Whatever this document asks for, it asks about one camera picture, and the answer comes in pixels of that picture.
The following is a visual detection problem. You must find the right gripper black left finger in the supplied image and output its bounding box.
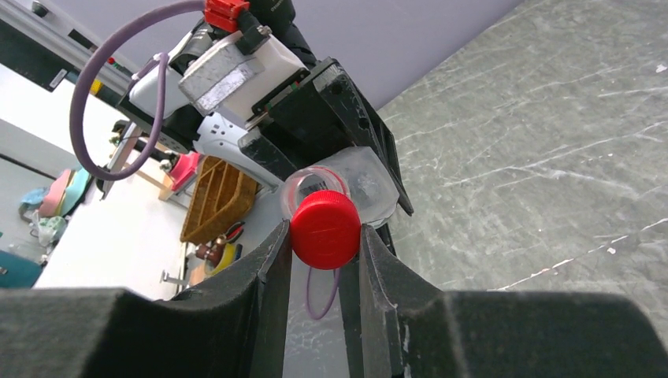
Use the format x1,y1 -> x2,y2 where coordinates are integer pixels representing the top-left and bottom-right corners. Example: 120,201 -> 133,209
1,222 -> 292,377

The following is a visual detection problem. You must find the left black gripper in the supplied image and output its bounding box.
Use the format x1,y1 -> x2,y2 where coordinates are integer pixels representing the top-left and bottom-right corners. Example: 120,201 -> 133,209
239,57 -> 414,217

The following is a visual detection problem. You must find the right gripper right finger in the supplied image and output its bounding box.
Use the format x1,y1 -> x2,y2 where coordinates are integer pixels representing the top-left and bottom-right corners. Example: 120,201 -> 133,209
358,226 -> 667,377

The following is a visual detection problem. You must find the clear bottle red label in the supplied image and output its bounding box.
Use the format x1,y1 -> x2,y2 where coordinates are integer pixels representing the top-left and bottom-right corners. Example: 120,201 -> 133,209
280,146 -> 399,228

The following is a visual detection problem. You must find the red bottle cap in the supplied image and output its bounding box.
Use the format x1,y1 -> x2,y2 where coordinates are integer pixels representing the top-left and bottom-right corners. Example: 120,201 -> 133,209
290,190 -> 362,270

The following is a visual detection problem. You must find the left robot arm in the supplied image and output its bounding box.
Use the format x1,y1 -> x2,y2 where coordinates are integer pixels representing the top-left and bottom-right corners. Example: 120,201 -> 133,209
138,1 -> 414,214

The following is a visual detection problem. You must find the woven wicker basket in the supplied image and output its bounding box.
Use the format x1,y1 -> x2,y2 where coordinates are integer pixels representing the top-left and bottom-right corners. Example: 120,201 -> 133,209
180,156 -> 258,245

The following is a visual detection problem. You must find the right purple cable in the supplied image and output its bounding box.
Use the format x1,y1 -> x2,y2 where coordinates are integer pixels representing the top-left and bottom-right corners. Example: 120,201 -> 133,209
305,267 -> 343,321

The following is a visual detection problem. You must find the purple cable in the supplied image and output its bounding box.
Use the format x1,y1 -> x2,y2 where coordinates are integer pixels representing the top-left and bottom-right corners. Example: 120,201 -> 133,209
69,0 -> 210,183
305,267 -> 343,321

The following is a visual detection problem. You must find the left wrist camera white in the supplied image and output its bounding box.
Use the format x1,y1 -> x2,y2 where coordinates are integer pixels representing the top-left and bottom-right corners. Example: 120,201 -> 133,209
179,0 -> 309,126

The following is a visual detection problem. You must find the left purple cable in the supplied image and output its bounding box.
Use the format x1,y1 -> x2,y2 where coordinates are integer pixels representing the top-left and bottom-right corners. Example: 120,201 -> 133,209
69,0 -> 210,183

